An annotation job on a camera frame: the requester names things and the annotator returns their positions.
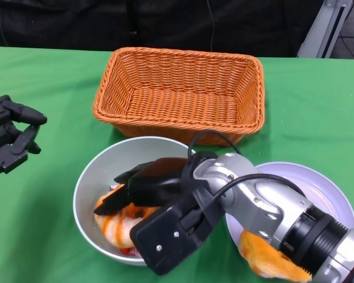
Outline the grey-green bowl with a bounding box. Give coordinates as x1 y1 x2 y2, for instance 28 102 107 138
73 136 195 266

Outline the black hanging cable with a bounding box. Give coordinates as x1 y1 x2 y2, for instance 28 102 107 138
205 0 217 52

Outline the aluminium frame post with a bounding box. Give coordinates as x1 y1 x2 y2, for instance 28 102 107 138
296 0 354 60

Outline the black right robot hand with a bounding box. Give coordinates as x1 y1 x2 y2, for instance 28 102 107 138
93 151 225 277

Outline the black backdrop curtain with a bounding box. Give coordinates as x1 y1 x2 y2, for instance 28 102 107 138
0 0 325 58

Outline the green tablecloth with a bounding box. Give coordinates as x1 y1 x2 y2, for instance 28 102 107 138
0 44 354 283

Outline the orange white ring bread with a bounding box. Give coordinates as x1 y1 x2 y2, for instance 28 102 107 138
94 188 163 248

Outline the lavender plate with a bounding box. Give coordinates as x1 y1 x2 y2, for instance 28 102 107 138
225 161 354 266

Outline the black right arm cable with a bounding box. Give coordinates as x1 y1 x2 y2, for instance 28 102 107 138
188 130 304 207

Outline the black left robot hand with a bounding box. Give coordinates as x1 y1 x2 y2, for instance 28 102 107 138
0 94 48 212

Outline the orange glazed twisted bread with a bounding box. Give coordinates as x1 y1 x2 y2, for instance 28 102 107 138
237 229 312 282

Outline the orange wicker basket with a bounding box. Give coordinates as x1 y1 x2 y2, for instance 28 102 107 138
91 47 266 147

